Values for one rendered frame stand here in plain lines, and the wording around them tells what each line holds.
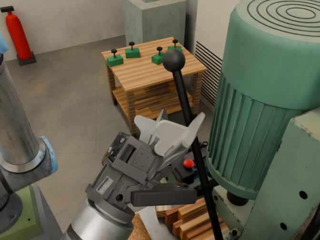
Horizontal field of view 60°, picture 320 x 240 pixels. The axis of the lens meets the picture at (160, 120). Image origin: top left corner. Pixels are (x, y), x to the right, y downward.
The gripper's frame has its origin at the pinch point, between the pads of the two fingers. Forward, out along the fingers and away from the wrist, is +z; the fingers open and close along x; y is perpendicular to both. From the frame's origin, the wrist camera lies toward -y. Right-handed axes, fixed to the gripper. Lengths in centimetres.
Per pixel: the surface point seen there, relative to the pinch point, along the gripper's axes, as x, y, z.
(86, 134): 192, -19, -19
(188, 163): 26.0, -20.5, -5.3
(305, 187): -17.8, -11.5, -2.9
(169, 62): -5.7, 8.7, 3.3
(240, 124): -8.9, -4.8, 1.4
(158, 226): 27.3, -23.1, -24.5
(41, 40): 311, 64, 42
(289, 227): -13.6, -17.4, -7.9
